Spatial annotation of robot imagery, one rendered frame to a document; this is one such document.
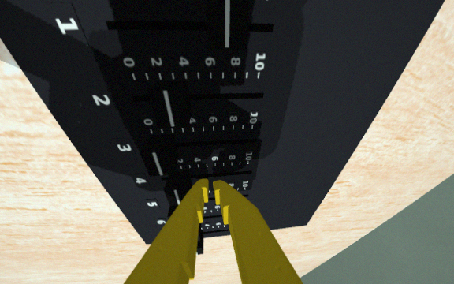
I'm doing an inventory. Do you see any black lighting desk panel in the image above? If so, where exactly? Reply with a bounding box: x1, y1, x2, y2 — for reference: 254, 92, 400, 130
0, 0, 445, 255

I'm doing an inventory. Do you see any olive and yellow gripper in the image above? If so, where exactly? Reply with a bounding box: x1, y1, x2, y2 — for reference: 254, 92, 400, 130
124, 178, 303, 284

